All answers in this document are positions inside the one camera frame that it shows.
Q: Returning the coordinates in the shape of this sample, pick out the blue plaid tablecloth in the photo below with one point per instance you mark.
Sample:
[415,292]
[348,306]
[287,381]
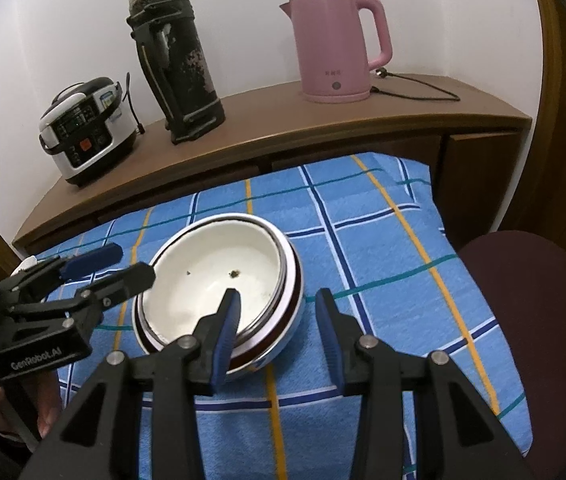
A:
[388,270]

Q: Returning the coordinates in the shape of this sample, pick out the pink electric kettle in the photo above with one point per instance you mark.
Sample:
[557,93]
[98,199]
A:
[330,45]

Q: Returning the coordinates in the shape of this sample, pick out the large white floral plate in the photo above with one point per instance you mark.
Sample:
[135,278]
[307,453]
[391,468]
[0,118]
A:
[28,264]

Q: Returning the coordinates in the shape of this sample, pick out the plain wooden door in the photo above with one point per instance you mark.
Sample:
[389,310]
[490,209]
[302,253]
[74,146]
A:
[563,160]

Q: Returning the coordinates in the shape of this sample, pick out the brown wooden cabinet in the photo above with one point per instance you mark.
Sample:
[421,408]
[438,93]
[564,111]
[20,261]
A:
[313,130]

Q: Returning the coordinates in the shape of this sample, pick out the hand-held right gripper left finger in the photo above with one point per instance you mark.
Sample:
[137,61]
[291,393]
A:
[227,340]

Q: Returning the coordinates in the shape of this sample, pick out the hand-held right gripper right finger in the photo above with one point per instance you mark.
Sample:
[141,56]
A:
[330,345]

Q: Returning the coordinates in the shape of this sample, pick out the white and black rice cooker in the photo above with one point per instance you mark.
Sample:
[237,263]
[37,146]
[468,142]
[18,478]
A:
[83,135]

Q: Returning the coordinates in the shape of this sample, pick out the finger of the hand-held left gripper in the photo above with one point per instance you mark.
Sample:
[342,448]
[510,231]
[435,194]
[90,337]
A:
[93,257]
[128,280]

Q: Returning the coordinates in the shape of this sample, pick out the stainless steel bowl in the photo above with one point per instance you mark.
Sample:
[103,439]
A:
[283,330]

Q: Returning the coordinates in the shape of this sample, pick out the tall black thermos flask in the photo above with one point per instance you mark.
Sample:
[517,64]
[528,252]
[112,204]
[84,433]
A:
[183,70]

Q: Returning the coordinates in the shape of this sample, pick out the person's left hand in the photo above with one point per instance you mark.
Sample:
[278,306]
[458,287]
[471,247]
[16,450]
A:
[49,405]

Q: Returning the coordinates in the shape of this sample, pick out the dark red chair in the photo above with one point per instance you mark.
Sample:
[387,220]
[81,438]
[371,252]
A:
[528,310]

